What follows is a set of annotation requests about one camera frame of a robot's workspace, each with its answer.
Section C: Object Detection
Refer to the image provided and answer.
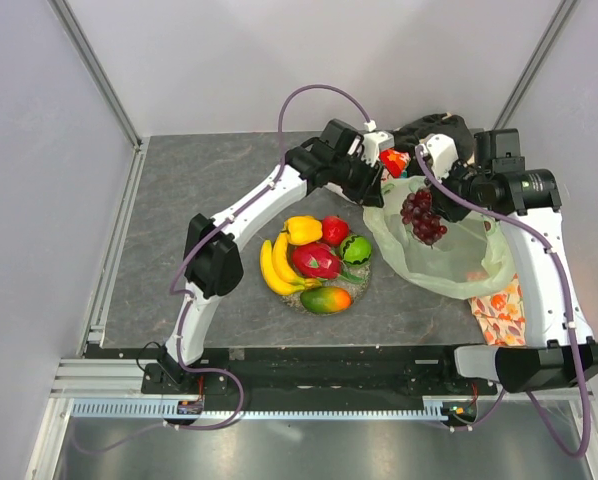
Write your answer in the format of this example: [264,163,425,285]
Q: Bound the orange floral cloth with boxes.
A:
[469,274,526,347]

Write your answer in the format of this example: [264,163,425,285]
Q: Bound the white cartoon print cloth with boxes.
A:
[325,147,410,200]

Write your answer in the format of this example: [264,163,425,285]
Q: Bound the black beige patterned cloth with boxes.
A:
[392,113,474,160]

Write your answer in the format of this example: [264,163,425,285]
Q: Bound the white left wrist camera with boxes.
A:
[361,120,395,167]

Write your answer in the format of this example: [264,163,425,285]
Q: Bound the grey slotted cable duct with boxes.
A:
[71,398,464,422]

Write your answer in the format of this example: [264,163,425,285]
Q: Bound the avocado print plastic bag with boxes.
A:
[363,176,516,300]

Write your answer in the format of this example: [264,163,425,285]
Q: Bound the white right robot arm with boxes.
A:
[416,129,598,394]

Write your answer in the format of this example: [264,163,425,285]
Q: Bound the orange green fake mango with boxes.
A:
[300,286,353,315]

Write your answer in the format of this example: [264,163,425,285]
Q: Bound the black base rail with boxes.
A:
[138,344,498,401]

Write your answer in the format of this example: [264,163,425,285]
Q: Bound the yellow fake banana bunch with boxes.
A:
[259,232,322,296]

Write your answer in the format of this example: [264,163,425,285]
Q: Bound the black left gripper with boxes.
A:
[331,153,386,210]

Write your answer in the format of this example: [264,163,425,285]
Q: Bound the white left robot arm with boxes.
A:
[163,119,394,393]

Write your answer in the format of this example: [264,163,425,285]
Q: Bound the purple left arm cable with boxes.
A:
[68,83,378,454]

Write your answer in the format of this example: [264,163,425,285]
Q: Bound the red fake dragon fruit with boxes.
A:
[291,242,365,284]

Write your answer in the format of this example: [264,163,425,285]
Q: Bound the red fake apple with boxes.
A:
[321,216,350,247]

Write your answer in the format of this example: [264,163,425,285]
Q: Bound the dark red fake grapes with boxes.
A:
[400,188,448,246]

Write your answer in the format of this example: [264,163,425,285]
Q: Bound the speckled ceramic plate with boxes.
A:
[273,221,373,317]

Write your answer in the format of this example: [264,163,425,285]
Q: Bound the green fake round fruit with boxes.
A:
[338,234,372,266]

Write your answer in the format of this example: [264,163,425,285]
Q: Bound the yellow fake bell pepper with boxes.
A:
[282,216,323,246]

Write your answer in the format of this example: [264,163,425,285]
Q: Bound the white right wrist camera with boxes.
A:
[415,134,459,180]

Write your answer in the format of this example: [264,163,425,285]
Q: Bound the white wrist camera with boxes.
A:
[415,134,459,180]
[361,120,395,167]

